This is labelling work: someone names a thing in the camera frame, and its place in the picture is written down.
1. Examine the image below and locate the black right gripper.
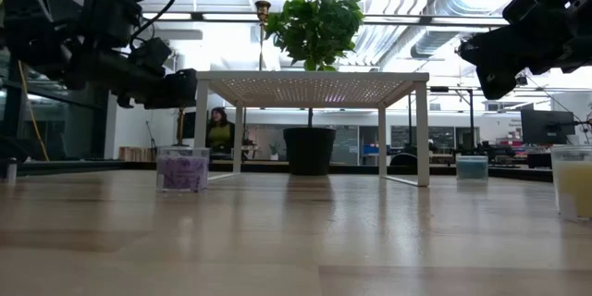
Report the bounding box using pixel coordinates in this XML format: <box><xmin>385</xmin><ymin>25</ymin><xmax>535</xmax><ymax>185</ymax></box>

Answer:
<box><xmin>456</xmin><ymin>0</ymin><xmax>592</xmax><ymax>101</ymax></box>

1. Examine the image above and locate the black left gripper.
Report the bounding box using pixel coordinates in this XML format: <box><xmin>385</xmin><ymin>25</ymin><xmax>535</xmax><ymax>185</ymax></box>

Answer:
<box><xmin>68</xmin><ymin>49</ymin><xmax>199</xmax><ymax>110</ymax></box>

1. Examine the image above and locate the medium gold candlestick holder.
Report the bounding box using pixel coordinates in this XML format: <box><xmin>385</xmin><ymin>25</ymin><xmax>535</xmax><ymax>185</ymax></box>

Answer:
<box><xmin>175</xmin><ymin>106</ymin><xmax>187</xmax><ymax>148</ymax></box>

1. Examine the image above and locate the purple candle glass jar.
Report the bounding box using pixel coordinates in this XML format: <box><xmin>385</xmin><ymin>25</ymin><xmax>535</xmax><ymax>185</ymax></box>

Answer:
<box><xmin>155</xmin><ymin>146</ymin><xmax>212</xmax><ymax>194</ymax></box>

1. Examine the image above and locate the blue candle glass jar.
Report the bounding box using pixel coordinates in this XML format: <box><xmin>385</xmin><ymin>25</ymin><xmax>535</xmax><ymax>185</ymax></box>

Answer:
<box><xmin>455</xmin><ymin>154</ymin><xmax>490</xmax><ymax>181</ymax></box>

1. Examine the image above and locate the yellow candle glass jar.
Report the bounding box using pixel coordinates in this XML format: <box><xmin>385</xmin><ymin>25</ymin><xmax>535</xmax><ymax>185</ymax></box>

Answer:
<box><xmin>549</xmin><ymin>143</ymin><xmax>592</xmax><ymax>222</ymax></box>

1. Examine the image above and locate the black computer monitor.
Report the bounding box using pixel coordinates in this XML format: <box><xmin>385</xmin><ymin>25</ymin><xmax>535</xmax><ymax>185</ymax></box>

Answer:
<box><xmin>181</xmin><ymin>110</ymin><xmax>198</xmax><ymax>140</ymax></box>
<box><xmin>521</xmin><ymin>109</ymin><xmax>577</xmax><ymax>146</ymax></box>

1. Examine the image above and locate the black T-shaped stand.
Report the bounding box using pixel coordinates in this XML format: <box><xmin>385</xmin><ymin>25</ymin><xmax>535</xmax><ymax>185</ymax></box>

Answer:
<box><xmin>428</xmin><ymin>85</ymin><xmax>476</xmax><ymax>149</ymax></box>

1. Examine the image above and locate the person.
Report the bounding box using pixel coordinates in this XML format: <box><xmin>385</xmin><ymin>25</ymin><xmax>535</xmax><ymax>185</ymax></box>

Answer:
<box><xmin>205</xmin><ymin>106</ymin><xmax>236</xmax><ymax>154</ymax></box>

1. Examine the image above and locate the fluorescent ceiling light strip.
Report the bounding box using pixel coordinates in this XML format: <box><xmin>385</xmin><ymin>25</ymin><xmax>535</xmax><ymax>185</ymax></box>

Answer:
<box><xmin>142</xmin><ymin>11</ymin><xmax>193</xmax><ymax>21</ymax></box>

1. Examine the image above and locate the wooden crate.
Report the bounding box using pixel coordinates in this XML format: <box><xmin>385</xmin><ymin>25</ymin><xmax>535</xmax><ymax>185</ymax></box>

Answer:
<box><xmin>118</xmin><ymin>146</ymin><xmax>158</xmax><ymax>163</ymax></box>

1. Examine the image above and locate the white perforated metal shelf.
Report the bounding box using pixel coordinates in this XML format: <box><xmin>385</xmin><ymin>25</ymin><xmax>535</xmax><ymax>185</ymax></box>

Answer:
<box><xmin>191</xmin><ymin>69</ymin><xmax>431</xmax><ymax>189</ymax></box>

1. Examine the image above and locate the black office chair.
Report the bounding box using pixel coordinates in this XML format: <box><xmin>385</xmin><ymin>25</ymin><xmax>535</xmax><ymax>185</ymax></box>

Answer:
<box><xmin>389</xmin><ymin>152</ymin><xmax>420</xmax><ymax>167</ymax></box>

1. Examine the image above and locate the green potted plant black pot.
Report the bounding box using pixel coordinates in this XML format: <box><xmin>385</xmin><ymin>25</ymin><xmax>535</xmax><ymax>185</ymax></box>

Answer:
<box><xmin>263</xmin><ymin>0</ymin><xmax>366</xmax><ymax>177</ymax></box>

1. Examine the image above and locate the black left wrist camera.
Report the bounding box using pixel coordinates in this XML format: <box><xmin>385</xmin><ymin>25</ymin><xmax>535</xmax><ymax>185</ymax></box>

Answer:
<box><xmin>129</xmin><ymin>36</ymin><xmax>172</xmax><ymax>75</ymax></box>

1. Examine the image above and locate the silver ventilation duct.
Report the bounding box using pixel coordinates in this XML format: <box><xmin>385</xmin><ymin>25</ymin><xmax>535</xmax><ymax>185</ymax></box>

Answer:
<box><xmin>355</xmin><ymin>0</ymin><xmax>491</xmax><ymax>73</ymax></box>

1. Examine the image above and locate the black metal table frame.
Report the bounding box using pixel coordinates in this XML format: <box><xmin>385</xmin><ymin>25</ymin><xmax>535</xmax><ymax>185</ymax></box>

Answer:
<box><xmin>0</xmin><ymin>158</ymin><xmax>592</xmax><ymax>184</ymax></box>

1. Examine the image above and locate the yellow cable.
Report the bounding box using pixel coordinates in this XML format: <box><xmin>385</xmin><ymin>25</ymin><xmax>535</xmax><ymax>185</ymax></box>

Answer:
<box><xmin>17</xmin><ymin>59</ymin><xmax>51</xmax><ymax>163</ymax></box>

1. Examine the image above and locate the small grey metal post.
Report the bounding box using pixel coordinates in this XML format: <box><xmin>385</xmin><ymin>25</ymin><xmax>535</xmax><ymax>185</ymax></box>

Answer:
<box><xmin>4</xmin><ymin>156</ymin><xmax>19</xmax><ymax>184</ymax></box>

